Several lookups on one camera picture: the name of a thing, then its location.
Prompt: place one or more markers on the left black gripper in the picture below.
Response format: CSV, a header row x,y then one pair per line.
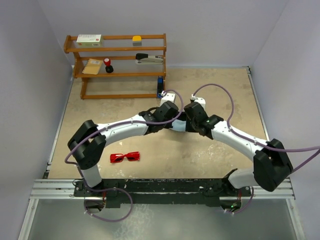
x,y
168,125

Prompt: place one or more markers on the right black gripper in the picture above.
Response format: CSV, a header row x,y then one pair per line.
x,y
188,128

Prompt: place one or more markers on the blue cleaning cloth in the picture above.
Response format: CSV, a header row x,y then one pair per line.
x,y
179,125

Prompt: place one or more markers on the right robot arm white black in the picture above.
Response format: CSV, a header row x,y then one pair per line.
x,y
271,165

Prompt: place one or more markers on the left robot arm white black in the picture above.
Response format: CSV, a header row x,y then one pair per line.
x,y
89,141

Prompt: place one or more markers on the red sunglasses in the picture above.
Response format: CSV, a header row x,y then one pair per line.
x,y
119,157

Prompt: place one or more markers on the blue black stapler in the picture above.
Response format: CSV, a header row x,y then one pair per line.
x,y
160,86

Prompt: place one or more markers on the black white stapler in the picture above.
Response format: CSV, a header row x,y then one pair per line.
x,y
147,59

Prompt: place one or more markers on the wooden three-tier shelf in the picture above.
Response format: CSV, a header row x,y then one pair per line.
x,y
128,79

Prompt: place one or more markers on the red black stamp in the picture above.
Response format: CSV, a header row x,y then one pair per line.
x,y
108,67

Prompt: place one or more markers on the yellow grey eraser block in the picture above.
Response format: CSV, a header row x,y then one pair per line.
x,y
137,41

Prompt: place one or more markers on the brown spiral notebook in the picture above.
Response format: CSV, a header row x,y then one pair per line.
x,y
92,67

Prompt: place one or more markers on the white green box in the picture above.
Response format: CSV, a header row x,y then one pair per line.
x,y
89,40

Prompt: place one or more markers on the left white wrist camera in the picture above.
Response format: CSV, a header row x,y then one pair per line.
x,y
167,97

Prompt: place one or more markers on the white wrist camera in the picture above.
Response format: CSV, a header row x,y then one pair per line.
x,y
199,100
167,97

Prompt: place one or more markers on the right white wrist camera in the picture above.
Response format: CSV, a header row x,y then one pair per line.
x,y
199,100

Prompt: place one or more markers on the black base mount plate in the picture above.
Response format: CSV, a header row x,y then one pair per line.
x,y
210,192

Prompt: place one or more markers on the aluminium frame rail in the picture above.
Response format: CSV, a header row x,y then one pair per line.
x,y
166,154

